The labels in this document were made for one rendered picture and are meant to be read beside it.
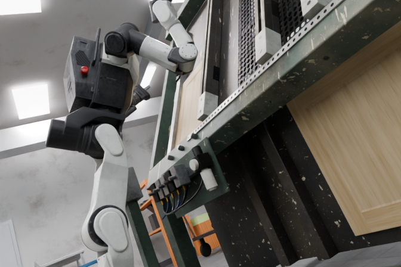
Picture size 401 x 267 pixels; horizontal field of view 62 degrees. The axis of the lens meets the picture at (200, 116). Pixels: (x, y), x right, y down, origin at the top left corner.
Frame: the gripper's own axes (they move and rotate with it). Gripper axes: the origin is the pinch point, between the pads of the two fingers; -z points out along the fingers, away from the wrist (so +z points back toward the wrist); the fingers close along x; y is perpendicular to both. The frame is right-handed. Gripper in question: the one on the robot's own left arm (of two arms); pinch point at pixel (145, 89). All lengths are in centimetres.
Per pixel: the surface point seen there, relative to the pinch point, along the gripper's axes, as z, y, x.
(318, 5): 32, 127, 38
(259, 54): 31, 100, 35
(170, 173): 53, 38, 45
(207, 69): 10, 59, 23
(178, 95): -2.2, 15.8, 18.3
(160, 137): 13.2, -8.2, 28.6
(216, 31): -15, 59, 11
